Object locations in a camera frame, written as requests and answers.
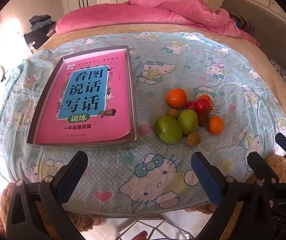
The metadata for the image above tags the dark striped pillow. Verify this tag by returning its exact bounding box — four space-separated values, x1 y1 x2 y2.
229 12 255 33

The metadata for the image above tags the dark patterned cloth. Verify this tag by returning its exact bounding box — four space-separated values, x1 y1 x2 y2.
268 59 286 95

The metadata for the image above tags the pile of folded clothes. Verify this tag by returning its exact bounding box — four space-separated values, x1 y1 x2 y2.
29 15 56 32

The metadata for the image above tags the grey headboard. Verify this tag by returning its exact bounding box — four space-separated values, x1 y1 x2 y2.
220 0 286 88

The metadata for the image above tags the beige bed cover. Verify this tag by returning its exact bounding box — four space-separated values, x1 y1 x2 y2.
36 24 286 100

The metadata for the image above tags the green apple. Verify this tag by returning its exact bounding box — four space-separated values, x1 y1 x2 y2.
177 109 199 135
156 115 183 145

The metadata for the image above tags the pink book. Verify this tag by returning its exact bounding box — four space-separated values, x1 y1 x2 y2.
34 49 136 145

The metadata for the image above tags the small orange tangerine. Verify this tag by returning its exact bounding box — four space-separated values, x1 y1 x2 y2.
208 116 224 134

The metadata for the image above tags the grey cardboard box tray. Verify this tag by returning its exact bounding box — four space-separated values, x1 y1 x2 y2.
26 45 137 152

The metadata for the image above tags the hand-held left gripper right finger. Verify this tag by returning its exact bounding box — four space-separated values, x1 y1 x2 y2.
191 152 276 240

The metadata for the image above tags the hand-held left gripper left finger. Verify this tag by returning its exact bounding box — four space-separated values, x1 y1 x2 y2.
6 151 88 240

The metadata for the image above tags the pink blanket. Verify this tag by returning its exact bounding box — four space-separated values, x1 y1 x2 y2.
55 0 260 47

